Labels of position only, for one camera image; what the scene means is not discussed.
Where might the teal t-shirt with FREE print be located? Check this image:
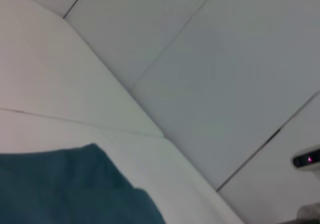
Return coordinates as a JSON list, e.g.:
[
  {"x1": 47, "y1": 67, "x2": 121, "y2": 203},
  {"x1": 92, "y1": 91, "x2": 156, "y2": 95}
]
[{"x1": 0, "y1": 143, "x2": 167, "y2": 224}]

